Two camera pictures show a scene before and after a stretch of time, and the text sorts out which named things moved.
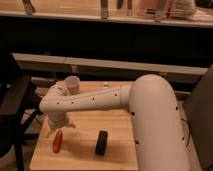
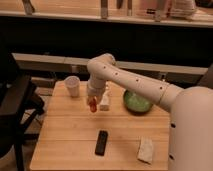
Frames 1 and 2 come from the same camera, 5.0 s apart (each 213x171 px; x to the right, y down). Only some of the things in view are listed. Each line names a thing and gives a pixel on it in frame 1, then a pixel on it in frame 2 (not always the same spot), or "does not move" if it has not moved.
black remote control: (101, 143) does not move
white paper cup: (73, 83) does not move
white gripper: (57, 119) -> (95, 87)
